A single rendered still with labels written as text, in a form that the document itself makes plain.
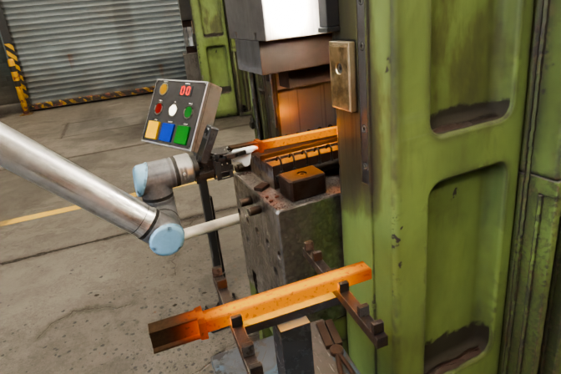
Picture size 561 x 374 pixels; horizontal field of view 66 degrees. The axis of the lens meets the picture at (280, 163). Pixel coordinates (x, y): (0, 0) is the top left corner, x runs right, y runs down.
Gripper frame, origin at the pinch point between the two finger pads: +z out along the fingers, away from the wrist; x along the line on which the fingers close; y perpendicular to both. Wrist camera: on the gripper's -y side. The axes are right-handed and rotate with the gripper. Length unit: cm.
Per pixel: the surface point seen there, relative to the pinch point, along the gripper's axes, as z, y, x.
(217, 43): 135, 5, -465
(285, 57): 10.9, -26.2, 7.4
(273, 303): -22, 9, 61
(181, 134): -13.2, 3.7, -43.7
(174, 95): -10, -9, -58
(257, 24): 3.1, -36.1, 8.0
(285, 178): 3.1, 6.7, 15.9
